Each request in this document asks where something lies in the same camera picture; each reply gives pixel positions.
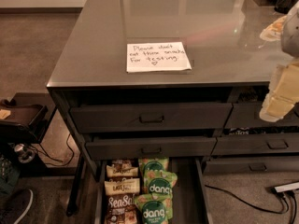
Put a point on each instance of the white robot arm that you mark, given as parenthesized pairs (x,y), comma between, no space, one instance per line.
(286,31)

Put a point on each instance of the middle green rice chip bag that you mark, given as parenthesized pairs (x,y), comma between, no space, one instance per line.
(159,181)

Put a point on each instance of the front green rice chip bag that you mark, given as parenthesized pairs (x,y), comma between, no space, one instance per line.
(155,208)

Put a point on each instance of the green rice chip bag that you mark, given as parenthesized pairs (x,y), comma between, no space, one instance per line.
(155,208)
(159,181)
(153,164)

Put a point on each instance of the grey power strip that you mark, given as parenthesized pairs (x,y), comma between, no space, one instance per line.
(287,187)

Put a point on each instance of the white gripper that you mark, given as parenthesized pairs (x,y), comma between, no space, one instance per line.
(291,34)

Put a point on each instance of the dark grey drawer cabinet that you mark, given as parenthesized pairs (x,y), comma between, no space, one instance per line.
(230,64)

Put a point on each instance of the dark green crate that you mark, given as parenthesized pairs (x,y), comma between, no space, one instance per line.
(9,175)

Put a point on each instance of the white handwritten paper note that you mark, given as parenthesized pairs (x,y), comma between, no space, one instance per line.
(154,57)

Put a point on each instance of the top left grey drawer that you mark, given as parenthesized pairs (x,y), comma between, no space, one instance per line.
(149,117)

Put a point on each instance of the back green rice chip bag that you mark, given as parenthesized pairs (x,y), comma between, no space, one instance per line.
(153,164)

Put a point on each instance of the black robot base tray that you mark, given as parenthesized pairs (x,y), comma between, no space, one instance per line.
(21,122)

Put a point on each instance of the top right grey drawer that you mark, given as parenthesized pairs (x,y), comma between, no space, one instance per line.
(246,115)

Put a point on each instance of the middle left grey drawer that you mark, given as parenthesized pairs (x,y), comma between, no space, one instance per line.
(109,149)

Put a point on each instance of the middle right grey drawer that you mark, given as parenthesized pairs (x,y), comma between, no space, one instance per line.
(257,144)

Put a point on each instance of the back brown snack bag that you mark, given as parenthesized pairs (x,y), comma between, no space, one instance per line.
(119,168)

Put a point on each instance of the brown snack bag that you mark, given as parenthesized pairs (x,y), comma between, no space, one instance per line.
(128,186)
(119,168)

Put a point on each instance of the middle brown snack bag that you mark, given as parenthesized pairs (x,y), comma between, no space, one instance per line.
(128,186)

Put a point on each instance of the dark shoe white sole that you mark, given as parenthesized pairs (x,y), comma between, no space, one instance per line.
(17,207)

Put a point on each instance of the open bottom left drawer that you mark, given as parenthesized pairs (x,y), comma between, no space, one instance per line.
(188,196)

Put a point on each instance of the front brown sea salt bag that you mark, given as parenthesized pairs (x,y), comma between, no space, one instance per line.
(121,209)

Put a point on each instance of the silver round caster knob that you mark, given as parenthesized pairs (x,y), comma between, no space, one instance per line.
(24,153)

